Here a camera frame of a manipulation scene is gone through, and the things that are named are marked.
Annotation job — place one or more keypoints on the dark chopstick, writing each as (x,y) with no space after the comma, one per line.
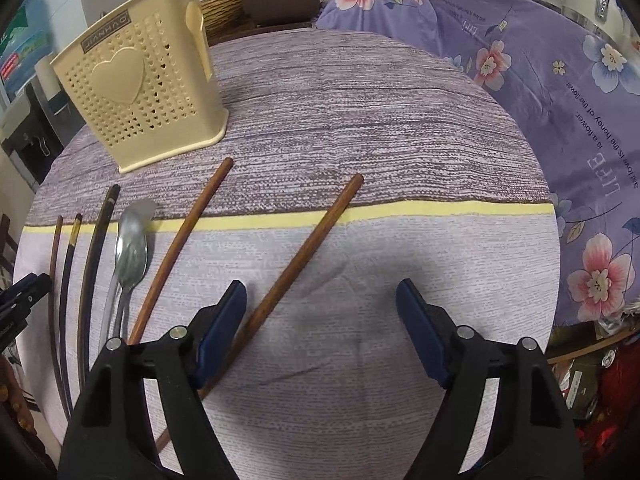
(90,270)

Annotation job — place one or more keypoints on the water dispenser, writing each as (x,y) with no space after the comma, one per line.
(30,125)

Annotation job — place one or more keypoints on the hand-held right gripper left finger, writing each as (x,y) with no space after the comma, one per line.
(220,330)

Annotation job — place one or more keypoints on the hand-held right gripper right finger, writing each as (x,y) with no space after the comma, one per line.
(420,330)

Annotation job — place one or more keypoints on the black gold-banded chopstick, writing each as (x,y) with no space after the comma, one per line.
(64,290)

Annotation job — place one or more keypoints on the purple floral sheet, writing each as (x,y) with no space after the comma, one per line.
(525,85)

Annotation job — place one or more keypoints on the thin brown chopstick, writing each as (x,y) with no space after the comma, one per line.
(51,290)

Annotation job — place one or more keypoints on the cream perforated utensil holder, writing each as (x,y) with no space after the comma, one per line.
(150,110)

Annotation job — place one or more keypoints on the person's left hand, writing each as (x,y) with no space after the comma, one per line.
(12,395)

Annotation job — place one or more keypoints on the red bag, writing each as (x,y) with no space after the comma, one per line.
(615,410)

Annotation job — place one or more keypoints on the white water boiler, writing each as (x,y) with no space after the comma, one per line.
(580,0)

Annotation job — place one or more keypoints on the chrome tap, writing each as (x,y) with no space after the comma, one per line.
(605,2)

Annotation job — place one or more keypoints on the woven basin sink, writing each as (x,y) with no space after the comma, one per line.
(222,15)

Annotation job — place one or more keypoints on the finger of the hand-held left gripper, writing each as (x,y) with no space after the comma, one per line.
(12,330)
(30,287)

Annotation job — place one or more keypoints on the metal spoon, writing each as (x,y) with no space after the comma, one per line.
(132,245)

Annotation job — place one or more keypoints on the brown wooden chopstick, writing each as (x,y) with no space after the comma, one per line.
(185,230)
(310,240)

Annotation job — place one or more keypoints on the blue water jug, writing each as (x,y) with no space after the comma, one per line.
(25,40)

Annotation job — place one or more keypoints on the purple striped tablecloth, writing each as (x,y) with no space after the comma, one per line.
(350,135)

